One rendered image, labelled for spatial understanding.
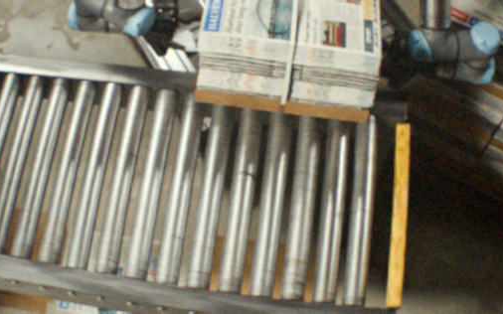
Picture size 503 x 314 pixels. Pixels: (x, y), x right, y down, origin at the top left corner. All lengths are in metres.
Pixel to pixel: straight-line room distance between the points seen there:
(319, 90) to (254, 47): 0.19
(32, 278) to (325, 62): 0.75
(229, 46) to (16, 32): 1.51
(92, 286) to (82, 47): 1.41
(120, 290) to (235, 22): 0.59
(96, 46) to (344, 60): 1.43
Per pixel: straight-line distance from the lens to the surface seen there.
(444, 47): 1.74
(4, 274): 1.62
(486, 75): 1.87
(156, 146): 1.67
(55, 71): 1.81
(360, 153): 1.70
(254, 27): 1.54
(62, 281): 1.59
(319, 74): 1.58
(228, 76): 1.62
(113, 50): 2.79
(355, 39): 1.56
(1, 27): 2.95
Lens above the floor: 2.29
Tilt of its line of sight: 64 degrees down
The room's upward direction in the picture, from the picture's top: 5 degrees clockwise
